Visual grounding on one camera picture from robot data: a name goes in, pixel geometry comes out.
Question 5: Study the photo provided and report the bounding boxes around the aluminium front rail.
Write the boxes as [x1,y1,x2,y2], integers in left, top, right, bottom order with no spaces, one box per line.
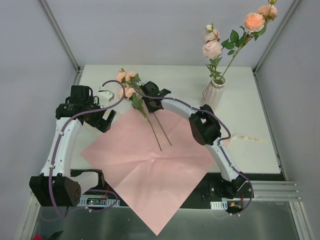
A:
[251,181,302,202]

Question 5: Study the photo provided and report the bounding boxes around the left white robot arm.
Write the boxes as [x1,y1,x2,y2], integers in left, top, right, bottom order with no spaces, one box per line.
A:
[29,85,116,207]

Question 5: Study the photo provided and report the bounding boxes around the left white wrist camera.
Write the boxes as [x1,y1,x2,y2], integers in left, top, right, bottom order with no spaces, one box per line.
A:
[98,85,115,105]

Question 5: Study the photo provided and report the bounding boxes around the right aluminium frame post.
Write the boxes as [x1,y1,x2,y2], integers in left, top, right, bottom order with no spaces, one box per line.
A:
[252,0,303,76]

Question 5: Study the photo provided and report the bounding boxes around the single pink rose stem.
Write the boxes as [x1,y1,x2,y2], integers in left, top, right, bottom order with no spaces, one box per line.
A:
[221,0,278,77]

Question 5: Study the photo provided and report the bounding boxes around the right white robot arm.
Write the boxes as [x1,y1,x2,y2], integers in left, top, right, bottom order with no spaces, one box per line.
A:
[139,81,246,199]

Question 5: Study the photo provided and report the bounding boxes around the right white cable duct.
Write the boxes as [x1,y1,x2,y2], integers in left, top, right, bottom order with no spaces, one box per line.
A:
[210,200,243,210]

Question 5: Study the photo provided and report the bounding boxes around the white cable duct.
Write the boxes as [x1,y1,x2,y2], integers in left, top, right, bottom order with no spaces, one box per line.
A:
[77,196,120,208]
[210,200,243,210]

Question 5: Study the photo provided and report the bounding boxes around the left white cable duct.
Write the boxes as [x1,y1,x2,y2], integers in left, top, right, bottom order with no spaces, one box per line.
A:
[77,196,120,208]

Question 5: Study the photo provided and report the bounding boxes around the white ribbed ceramic vase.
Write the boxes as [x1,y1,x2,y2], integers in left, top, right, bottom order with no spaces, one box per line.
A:
[201,77,226,112]

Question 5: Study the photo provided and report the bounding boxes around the pink flowers with green leaves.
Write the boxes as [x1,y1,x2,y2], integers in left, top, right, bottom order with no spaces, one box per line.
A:
[118,83,162,151]

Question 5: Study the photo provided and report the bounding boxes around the pink paper wrapping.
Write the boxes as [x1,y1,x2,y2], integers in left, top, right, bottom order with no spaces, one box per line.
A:
[81,109,215,235]

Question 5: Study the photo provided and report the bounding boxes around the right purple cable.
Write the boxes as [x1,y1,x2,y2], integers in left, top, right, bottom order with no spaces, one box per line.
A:
[131,79,255,208]

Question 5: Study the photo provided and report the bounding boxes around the red object at bottom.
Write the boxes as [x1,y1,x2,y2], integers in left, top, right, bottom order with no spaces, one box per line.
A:
[31,235,44,240]

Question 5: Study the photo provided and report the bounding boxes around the left aluminium frame post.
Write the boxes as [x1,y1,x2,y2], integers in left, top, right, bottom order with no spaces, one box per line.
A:
[37,0,81,74]

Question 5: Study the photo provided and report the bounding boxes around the aluminium frame post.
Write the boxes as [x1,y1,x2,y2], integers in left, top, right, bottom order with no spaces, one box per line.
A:
[252,0,303,76]
[37,0,81,74]

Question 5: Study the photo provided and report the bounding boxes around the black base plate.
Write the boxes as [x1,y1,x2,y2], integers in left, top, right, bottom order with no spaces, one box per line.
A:
[69,169,286,209]

